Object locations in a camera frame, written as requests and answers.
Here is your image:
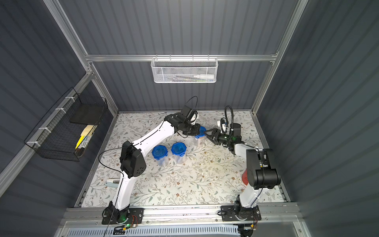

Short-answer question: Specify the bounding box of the white tube in basket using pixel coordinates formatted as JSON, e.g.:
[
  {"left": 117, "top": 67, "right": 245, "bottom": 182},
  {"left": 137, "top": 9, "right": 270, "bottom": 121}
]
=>
[{"left": 193, "top": 74, "right": 215, "bottom": 81}]

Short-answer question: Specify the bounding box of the yellow sticky notes pad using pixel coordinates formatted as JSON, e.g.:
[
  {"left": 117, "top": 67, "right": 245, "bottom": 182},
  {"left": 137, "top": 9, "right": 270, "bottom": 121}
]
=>
[{"left": 81, "top": 125, "right": 97, "bottom": 137}]

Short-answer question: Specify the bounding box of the red pencil cup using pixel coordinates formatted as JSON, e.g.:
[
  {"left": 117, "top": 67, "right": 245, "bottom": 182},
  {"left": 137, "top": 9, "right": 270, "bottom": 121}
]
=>
[{"left": 242, "top": 170, "right": 249, "bottom": 186}]

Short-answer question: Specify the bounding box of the blue-lid clear container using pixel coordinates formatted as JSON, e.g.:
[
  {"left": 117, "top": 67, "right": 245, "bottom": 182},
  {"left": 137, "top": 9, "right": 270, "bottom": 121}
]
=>
[
  {"left": 171, "top": 142, "right": 187, "bottom": 164},
  {"left": 152, "top": 145, "right": 168, "bottom": 166},
  {"left": 194, "top": 126, "right": 206, "bottom": 147}
]

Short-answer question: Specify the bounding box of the black notebook in basket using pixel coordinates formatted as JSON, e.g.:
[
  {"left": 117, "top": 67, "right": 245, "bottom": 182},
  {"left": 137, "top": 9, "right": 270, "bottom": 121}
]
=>
[{"left": 69, "top": 104, "right": 104, "bottom": 125}]

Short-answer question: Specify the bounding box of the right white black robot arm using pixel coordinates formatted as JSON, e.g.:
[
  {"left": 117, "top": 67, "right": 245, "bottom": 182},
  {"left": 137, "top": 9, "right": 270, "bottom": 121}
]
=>
[{"left": 204, "top": 123, "right": 281, "bottom": 212}]

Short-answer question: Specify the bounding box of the black wire wall basket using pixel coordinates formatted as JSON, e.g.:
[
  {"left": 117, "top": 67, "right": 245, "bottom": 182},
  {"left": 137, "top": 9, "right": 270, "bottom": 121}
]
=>
[{"left": 24, "top": 89, "right": 108, "bottom": 162}]

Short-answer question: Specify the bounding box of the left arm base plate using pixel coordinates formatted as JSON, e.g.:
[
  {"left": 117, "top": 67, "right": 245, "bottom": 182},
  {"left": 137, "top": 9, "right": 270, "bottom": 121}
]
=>
[{"left": 101, "top": 207, "right": 145, "bottom": 225}]

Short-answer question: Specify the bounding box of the yellow marker in basket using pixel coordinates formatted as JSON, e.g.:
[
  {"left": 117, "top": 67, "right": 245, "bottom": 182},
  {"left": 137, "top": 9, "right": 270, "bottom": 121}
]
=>
[{"left": 75, "top": 135, "right": 86, "bottom": 149}]

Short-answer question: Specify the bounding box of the white wire mesh basket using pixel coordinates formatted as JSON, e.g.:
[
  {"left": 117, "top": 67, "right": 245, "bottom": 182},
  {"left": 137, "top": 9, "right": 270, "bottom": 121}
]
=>
[{"left": 151, "top": 59, "right": 219, "bottom": 84}]

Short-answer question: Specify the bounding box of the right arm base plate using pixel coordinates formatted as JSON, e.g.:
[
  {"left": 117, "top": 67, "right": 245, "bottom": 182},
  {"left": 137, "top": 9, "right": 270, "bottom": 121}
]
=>
[{"left": 217, "top": 205, "right": 262, "bottom": 222}]

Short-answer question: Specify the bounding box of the white ventilated front panel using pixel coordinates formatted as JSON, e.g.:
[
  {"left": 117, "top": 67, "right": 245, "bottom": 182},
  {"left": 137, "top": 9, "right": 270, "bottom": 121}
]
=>
[{"left": 66, "top": 224, "right": 240, "bottom": 237}]

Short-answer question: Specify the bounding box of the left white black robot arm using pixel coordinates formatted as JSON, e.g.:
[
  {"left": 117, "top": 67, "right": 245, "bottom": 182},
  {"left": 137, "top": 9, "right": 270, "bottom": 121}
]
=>
[{"left": 112, "top": 109, "right": 200, "bottom": 211}]

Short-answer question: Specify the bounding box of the small silver teal stapler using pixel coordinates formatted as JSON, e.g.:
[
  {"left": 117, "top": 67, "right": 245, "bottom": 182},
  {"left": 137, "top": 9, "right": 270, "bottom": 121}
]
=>
[{"left": 105, "top": 178, "right": 120, "bottom": 188}]

